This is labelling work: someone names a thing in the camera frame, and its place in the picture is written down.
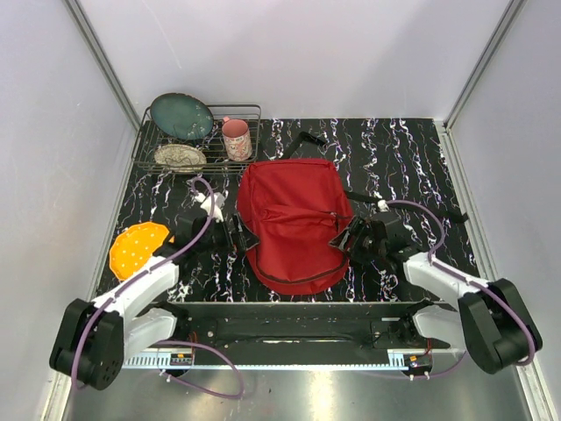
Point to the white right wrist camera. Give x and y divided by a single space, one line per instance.
382 206

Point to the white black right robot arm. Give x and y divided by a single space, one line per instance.
464 294

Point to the teal ceramic plate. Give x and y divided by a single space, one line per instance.
182 116

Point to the dark wire dish rack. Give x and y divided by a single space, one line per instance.
150 137

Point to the orange plastic plate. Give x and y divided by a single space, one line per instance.
132 248

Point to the aluminium frame rail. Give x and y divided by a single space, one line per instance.
110 337

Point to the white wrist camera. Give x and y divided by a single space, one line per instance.
212 205
382 206

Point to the red student backpack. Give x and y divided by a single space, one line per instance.
296 207

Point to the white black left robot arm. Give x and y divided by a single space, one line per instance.
131 298

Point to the speckled beige small plate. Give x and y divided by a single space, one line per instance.
180 158

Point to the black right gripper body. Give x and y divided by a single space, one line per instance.
365 246

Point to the pink cartoon mug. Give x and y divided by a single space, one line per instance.
237 139

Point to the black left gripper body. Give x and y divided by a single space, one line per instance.
218 239

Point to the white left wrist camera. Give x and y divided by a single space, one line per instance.
212 205

